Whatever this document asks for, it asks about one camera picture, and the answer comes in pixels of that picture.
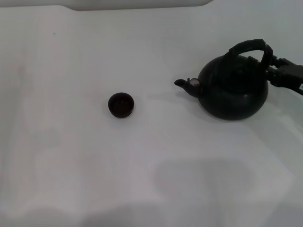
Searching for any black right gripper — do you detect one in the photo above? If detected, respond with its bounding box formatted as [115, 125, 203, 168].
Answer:
[247, 55, 303, 96]

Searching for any dark round teapot with handle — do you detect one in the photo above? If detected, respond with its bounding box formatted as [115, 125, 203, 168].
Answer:
[174, 39, 274, 121]

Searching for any dark brown ceramic teacup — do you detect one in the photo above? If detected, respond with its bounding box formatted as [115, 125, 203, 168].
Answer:
[107, 92, 135, 118]

